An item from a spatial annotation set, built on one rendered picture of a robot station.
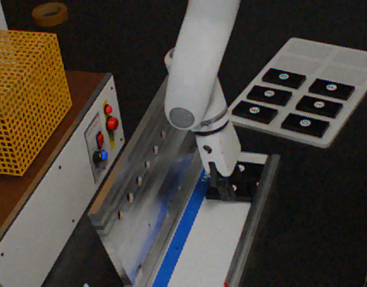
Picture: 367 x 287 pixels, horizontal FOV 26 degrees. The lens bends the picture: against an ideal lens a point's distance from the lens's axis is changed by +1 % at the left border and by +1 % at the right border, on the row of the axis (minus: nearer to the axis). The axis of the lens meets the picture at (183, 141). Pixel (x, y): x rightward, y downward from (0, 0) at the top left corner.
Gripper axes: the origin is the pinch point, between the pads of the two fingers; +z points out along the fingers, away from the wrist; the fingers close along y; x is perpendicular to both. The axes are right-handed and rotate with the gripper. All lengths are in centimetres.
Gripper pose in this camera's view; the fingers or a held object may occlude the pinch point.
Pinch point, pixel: (230, 184)
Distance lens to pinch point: 161.7
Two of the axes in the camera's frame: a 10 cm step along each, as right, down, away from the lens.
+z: 3.0, 8.0, 5.3
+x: -9.1, 0.7, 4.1
